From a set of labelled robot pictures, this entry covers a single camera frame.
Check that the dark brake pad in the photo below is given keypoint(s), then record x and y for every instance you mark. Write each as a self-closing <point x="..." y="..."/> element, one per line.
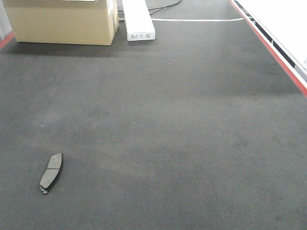
<point x="52" y="173"/>

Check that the black conveyor belt mat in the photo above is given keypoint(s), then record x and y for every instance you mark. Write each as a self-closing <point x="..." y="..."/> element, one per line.
<point x="199" y="129"/>

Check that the long white box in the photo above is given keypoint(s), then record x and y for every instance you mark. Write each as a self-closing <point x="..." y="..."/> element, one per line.
<point x="139" y="25"/>

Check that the cardboard box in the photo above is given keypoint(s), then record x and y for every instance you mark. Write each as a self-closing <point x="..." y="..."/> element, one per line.
<point x="81" y="22"/>

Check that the white board panel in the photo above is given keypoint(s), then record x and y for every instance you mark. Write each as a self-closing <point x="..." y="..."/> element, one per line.
<point x="281" y="25"/>

